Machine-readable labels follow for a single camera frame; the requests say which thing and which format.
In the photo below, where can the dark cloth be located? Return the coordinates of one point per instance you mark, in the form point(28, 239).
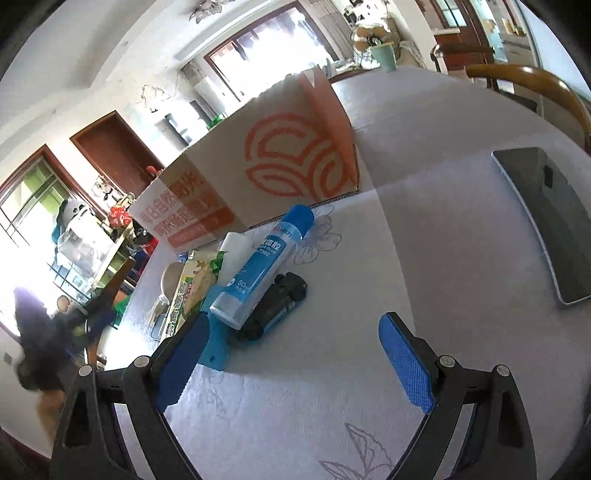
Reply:
point(41, 341)

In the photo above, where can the grey flat remote control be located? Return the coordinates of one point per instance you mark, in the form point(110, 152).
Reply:
point(549, 221)

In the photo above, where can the blue plastic case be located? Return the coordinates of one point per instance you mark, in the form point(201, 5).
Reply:
point(214, 346)

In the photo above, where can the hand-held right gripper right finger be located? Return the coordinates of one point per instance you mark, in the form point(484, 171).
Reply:
point(406, 364)

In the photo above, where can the beige egg-shaped object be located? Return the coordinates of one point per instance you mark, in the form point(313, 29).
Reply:
point(171, 279)

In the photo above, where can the wooden chair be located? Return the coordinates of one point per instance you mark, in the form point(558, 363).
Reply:
point(461, 50)
point(545, 81)
point(111, 290)

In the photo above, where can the clear plastic packet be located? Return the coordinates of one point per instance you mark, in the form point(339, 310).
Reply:
point(158, 318)

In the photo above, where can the black toy car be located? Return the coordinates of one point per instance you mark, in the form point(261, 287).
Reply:
point(272, 309)

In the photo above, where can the brown wooden door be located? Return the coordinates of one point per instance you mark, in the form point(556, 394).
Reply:
point(120, 152)

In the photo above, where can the beige table fan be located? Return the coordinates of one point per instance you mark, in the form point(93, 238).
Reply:
point(367, 41)

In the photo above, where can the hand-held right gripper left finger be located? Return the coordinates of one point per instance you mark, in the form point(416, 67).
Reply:
point(180, 364)

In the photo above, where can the printed cardboard box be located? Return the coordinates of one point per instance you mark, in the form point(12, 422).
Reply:
point(221, 184)

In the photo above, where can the white plastic bottle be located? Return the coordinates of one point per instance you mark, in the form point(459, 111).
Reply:
point(238, 249)

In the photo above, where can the brown glass-paned door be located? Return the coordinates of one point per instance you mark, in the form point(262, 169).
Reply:
point(466, 23)

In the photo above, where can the brown framed window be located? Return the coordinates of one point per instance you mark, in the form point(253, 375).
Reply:
point(277, 41)

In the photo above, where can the blue glue bottle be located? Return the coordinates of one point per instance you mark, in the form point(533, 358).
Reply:
point(263, 267)

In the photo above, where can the green snack packet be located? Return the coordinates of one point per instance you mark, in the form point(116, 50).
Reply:
point(198, 281)

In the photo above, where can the teal vase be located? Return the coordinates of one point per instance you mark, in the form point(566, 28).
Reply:
point(385, 57)

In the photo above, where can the grey cloth-covered desktop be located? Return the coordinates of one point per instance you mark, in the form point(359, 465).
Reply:
point(438, 258)

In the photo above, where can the black television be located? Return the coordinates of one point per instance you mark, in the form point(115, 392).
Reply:
point(184, 124)

